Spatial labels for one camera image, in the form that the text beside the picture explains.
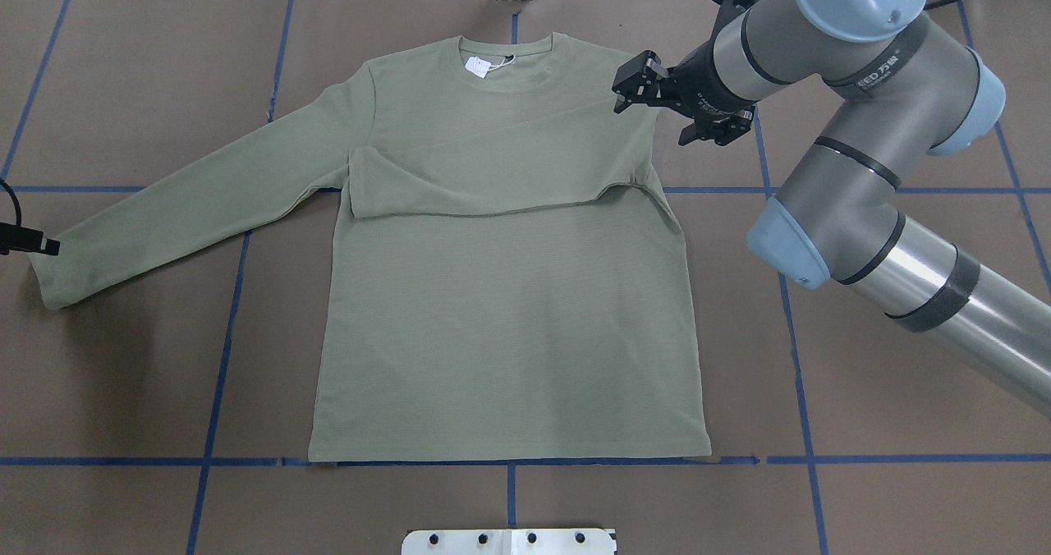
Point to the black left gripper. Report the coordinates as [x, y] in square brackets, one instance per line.
[21, 238]

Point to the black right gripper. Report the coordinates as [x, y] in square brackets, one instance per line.
[704, 85]

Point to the olive green long-sleeve shirt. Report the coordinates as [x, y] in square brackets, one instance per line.
[508, 280]

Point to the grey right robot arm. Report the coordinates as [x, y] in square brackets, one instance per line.
[909, 90]

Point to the brown paper table cover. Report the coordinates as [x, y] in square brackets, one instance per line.
[170, 415]

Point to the white paper hang tag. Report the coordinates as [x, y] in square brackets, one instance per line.
[478, 67]

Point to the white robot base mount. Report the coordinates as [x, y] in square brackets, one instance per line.
[512, 541]

